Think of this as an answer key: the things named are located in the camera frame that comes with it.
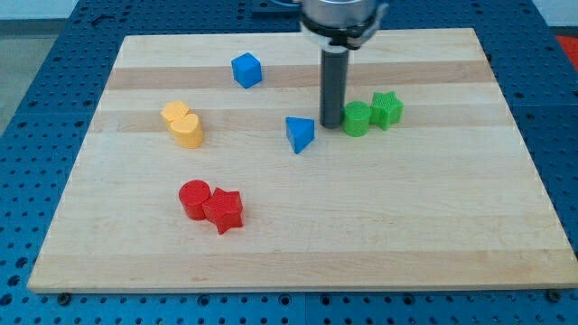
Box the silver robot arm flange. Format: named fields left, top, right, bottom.
left=301, top=0, right=389, bottom=53

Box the blue triangle block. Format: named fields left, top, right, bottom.
left=285, top=116, right=315, bottom=154

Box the red star block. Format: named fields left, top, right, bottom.
left=201, top=188, right=243, bottom=235

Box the green cylinder block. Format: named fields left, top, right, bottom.
left=342, top=101, right=371, bottom=137

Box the light wooden board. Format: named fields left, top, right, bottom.
left=28, top=28, right=577, bottom=293

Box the red cylinder block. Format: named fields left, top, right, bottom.
left=178, top=180, right=211, bottom=221

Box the blue cube block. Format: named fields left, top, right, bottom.
left=231, top=52, right=263, bottom=88

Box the yellow heart block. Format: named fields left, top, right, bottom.
left=169, top=113, right=204, bottom=149

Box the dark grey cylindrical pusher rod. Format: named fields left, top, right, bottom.
left=320, top=51, right=349, bottom=129

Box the green star block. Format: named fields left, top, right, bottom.
left=369, top=91, right=404, bottom=130

